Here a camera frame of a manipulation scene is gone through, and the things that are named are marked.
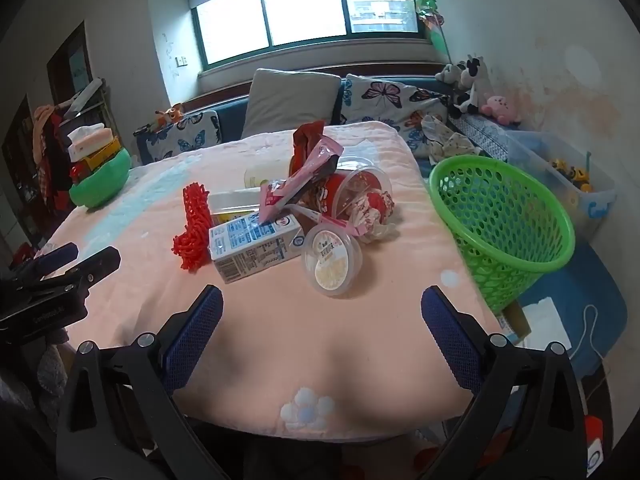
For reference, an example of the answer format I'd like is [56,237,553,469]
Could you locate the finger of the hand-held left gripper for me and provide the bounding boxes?
[30,247,122,293]
[10,242,80,282]

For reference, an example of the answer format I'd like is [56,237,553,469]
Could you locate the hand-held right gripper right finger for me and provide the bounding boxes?
[420,285,586,480]

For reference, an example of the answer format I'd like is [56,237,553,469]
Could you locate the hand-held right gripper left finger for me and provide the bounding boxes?
[56,285,224,480]

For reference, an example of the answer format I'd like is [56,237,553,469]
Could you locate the white and blue milk carton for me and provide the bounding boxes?
[207,211,306,285]

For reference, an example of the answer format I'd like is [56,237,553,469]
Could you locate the red foam fruit net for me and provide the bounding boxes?
[172,182,213,273]

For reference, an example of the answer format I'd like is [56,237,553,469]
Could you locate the green plastic basket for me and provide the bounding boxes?
[428,155,577,315]

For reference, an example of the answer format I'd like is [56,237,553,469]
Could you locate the clear lidded pudding cup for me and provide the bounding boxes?
[300,222,363,297]

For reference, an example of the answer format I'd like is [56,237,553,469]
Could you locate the red and white wrapper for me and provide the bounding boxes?
[347,190,401,243]

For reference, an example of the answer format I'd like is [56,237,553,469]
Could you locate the red snack box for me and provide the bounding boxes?
[325,167,393,221]

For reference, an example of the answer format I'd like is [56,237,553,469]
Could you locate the pink ice cream wrapper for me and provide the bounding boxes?
[257,137,345,226]

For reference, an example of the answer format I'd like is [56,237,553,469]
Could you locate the clear plastic container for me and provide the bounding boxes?
[335,142,381,168]

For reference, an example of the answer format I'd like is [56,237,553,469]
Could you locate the red snack bag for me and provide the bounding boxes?
[289,121,326,178]

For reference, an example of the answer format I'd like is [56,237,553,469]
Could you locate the pink flower-print blanket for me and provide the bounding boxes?
[37,121,501,443]

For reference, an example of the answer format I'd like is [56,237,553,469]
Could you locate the cardboard piece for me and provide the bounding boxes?
[500,300,532,348]

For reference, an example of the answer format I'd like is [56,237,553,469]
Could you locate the green bowl-shaped cushion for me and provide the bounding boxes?
[68,147,132,208]

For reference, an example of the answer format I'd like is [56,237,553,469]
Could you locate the hanging red clothes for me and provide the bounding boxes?
[32,105,71,211]

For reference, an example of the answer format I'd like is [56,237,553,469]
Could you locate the white paper pad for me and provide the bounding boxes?
[522,297,573,348]

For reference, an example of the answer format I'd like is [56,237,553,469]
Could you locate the yellow and red toy truck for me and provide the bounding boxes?
[69,135,123,183]

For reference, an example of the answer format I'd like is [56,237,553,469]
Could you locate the pink and white tissue box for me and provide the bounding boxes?
[66,123,115,161]

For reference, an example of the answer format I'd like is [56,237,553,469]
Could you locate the small butterfly print pillow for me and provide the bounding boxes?
[135,110,223,166]

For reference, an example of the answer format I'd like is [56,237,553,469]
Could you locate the blue floor mat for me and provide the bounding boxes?
[517,245,628,376]

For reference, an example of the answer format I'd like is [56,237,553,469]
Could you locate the white rolled sheet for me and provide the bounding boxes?
[62,78,106,116]

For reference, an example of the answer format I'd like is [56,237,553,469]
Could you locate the orange fox plush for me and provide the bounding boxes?
[150,103,187,128]

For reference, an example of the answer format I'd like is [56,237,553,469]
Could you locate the red and white box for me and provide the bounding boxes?
[582,415,608,478]

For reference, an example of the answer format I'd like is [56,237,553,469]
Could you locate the clear plastic storage box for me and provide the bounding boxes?
[500,130,618,241]

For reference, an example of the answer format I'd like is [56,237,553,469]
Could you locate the patterned baby garment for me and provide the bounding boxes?
[420,115,483,163]

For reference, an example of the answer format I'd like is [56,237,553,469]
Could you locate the blue sofa backrest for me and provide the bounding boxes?
[132,76,453,166]

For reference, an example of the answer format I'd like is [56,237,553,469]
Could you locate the yellow toy vehicles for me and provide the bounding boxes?
[547,157,593,193]

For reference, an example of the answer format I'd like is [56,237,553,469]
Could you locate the grey patterned cushion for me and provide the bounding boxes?
[447,112,521,156]

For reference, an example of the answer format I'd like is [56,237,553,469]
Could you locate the pink plush toy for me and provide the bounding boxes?
[480,95,522,126]

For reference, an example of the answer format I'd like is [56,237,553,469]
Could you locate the grey pillow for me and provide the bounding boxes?
[241,67,342,140]

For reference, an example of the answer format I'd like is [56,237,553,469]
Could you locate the large butterfly print pillow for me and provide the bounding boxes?
[340,74,451,153]

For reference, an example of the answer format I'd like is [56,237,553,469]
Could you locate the black and white cow plush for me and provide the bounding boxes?
[446,55,485,113]

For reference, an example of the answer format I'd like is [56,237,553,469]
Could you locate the grey plush toy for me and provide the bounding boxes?
[435,63,463,86]

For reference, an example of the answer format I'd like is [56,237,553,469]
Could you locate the green-framed window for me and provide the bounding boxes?
[191,0,421,68]

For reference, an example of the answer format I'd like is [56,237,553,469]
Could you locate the colourful pinwheel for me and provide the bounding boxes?
[414,0,453,66]

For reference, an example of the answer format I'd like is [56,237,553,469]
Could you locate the dark wooden door frame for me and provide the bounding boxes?
[47,20,93,106]

